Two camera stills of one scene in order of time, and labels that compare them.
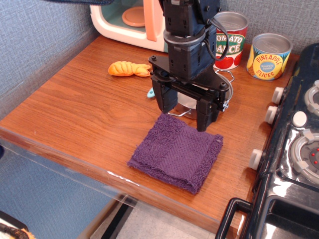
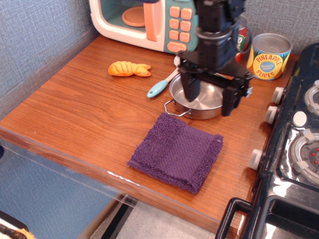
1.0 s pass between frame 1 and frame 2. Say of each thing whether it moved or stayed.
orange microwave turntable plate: stayed
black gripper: moved
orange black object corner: stayed
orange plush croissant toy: stayed
